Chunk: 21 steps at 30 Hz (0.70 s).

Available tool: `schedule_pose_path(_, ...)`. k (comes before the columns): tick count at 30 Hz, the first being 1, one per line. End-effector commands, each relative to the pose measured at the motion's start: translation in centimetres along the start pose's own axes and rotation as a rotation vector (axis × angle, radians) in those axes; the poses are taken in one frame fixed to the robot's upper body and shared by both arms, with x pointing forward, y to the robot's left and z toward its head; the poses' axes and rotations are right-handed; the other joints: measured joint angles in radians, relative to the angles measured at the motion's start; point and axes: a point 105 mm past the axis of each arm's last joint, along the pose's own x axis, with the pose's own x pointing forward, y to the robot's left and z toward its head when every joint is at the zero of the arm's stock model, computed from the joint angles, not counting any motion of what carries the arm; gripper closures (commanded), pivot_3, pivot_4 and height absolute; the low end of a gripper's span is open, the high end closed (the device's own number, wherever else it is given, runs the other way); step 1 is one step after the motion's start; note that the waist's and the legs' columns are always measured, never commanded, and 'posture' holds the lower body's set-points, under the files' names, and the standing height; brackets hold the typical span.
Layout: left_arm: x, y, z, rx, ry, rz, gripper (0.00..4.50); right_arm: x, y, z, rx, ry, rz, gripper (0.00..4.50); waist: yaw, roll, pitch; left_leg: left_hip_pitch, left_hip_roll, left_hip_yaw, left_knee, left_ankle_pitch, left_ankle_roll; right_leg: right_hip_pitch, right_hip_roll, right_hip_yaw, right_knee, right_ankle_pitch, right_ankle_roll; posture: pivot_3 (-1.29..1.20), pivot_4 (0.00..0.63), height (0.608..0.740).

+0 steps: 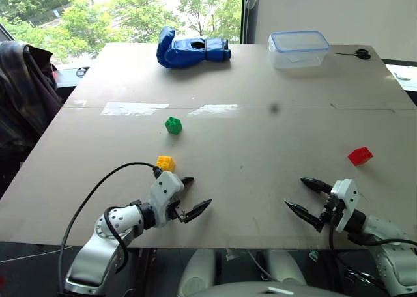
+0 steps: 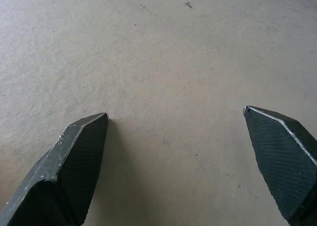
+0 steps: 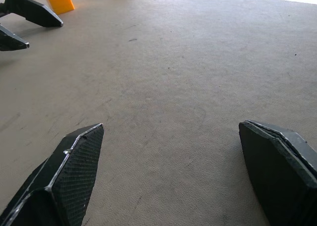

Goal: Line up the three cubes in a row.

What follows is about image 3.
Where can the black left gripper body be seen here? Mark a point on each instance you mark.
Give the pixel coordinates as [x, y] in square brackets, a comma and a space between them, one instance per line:
[2, 10]

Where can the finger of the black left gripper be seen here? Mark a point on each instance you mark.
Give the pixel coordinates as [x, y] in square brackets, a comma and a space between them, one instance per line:
[34, 13]
[11, 41]

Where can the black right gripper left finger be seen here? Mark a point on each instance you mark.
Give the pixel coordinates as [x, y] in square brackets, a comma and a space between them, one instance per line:
[71, 176]

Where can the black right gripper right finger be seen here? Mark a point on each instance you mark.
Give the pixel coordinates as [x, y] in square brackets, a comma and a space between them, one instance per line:
[277, 176]

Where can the yellow block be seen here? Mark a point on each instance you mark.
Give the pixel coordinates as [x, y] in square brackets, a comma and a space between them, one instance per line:
[60, 0]

